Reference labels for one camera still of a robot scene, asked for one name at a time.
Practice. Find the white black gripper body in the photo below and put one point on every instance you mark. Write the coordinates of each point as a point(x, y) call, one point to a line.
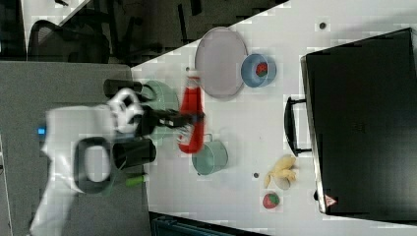
point(127, 108)

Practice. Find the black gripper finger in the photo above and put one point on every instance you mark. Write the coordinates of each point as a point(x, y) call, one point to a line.
point(174, 119)

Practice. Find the red plush ketchup bottle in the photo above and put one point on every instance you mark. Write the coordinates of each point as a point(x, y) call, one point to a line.
point(191, 136)

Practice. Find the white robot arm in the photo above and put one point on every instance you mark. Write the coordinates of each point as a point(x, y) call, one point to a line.
point(88, 145)

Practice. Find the light green plate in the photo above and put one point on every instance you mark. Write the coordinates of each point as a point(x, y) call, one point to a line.
point(162, 97)

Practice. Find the grey round plate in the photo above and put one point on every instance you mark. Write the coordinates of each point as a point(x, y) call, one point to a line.
point(218, 60)

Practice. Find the black cylindrical cup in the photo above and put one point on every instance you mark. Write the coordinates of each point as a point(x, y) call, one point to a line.
point(134, 153)

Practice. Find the green metal mug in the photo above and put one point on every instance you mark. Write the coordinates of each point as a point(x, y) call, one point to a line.
point(212, 157)

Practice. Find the black office chair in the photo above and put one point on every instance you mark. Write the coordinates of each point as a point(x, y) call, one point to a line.
point(81, 40)

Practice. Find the blue bowl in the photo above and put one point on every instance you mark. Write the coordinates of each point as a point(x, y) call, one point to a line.
point(248, 71)

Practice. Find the red strawberry in bowl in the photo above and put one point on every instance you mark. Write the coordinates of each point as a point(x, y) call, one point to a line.
point(262, 69)

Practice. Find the peeled toy banana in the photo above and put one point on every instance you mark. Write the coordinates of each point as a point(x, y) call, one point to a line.
point(282, 173)

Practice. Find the red strawberry on table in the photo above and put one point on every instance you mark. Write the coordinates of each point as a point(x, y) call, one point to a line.
point(270, 200)

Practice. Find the black toaster oven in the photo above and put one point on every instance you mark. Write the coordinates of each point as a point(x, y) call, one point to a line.
point(361, 107)

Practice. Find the green handled tool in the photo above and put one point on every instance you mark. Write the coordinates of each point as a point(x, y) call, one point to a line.
point(126, 179)

